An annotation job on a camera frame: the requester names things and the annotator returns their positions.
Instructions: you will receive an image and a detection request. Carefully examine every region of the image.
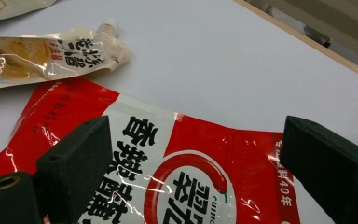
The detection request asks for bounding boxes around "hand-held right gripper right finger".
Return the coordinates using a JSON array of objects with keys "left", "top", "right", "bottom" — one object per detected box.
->
[{"left": 279, "top": 115, "right": 358, "bottom": 224}]

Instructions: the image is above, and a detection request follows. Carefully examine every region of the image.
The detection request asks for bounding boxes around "green and white pouch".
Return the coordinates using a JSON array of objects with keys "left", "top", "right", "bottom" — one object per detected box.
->
[{"left": 0, "top": 0, "right": 57, "bottom": 22}]

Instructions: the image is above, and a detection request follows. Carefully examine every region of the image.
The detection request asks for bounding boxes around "small snack cup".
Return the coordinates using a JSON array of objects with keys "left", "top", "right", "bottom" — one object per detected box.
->
[{"left": 0, "top": 19, "right": 133, "bottom": 91}]

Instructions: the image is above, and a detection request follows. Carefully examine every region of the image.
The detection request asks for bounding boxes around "red and white sauce packet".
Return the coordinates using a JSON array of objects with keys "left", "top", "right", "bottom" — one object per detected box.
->
[{"left": 0, "top": 77, "right": 302, "bottom": 224}]

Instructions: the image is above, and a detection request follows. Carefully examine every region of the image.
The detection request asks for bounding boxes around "black metal stand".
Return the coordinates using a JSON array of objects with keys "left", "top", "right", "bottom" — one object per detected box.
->
[{"left": 303, "top": 25, "right": 333, "bottom": 49}]

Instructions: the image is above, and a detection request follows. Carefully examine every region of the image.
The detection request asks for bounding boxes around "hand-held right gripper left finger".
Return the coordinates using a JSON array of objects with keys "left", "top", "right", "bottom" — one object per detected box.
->
[{"left": 36, "top": 115, "right": 114, "bottom": 224}]

